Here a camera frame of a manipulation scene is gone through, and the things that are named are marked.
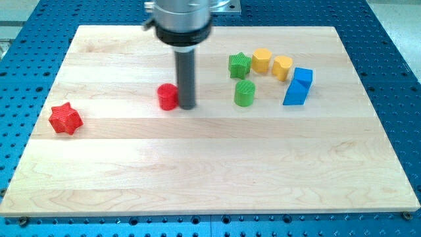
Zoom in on yellow heart block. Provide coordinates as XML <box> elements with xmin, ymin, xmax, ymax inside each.
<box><xmin>272</xmin><ymin>55</ymin><xmax>293</xmax><ymax>82</ymax></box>

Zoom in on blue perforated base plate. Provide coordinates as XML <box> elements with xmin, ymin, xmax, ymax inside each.
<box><xmin>1</xmin><ymin>1</ymin><xmax>420</xmax><ymax>236</ymax></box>

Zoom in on green cylinder block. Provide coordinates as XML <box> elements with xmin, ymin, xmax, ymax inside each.
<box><xmin>234</xmin><ymin>80</ymin><xmax>256</xmax><ymax>107</ymax></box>

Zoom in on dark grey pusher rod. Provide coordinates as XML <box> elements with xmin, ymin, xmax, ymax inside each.
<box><xmin>174</xmin><ymin>50</ymin><xmax>196</xmax><ymax>110</ymax></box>

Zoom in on light wooden board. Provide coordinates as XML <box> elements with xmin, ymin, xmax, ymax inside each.
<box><xmin>1</xmin><ymin>26</ymin><xmax>420</xmax><ymax>217</ymax></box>

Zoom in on red star block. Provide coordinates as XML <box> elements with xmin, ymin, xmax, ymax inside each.
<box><xmin>49</xmin><ymin>102</ymin><xmax>84</xmax><ymax>135</ymax></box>

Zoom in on green star block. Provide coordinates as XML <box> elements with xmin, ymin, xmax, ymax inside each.
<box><xmin>228</xmin><ymin>52</ymin><xmax>251</xmax><ymax>80</ymax></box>

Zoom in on yellow hexagon block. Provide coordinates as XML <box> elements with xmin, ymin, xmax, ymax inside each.
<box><xmin>251</xmin><ymin>48</ymin><xmax>272</xmax><ymax>73</ymax></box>

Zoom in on clear acrylic mount plate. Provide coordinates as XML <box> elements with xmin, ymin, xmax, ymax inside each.
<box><xmin>210</xmin><ymin>0</ymin><xmax>241</xmax><ymax>16</ymax></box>

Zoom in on blue wedge block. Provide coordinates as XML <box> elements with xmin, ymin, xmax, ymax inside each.
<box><xmin>283</xmin><ymin>79</ymin><xmax>312</xmax><ymax>105</ymax></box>

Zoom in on red cylinder block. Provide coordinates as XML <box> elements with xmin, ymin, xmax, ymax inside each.
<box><xmin>157</xmin><ymin>84</ymin><xmax>178</xmax><ymax>111</ymax></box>

